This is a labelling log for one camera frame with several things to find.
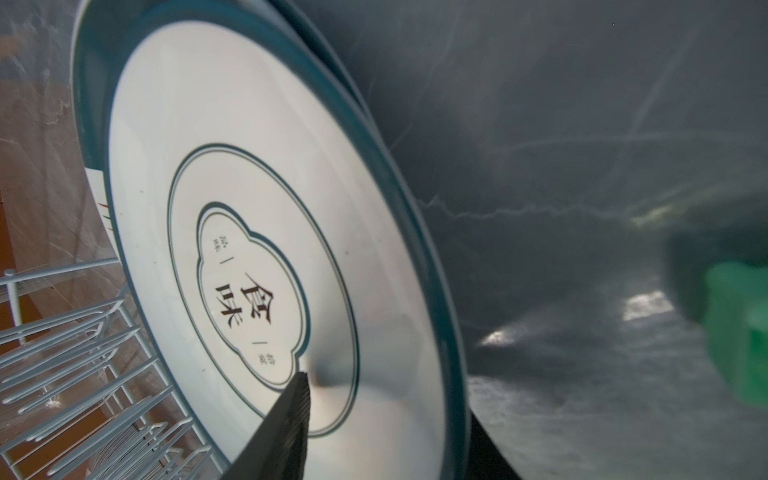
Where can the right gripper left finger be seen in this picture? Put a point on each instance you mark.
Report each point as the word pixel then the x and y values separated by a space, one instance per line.
pixel 278 449

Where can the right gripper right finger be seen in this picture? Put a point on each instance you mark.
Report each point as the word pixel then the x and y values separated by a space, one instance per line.
pixel 485 461

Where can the green plastic block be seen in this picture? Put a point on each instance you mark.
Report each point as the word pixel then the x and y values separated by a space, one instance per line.
pixel 735 321

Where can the white wire dish rack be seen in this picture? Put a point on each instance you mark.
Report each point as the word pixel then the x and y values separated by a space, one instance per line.
pixel 84 395

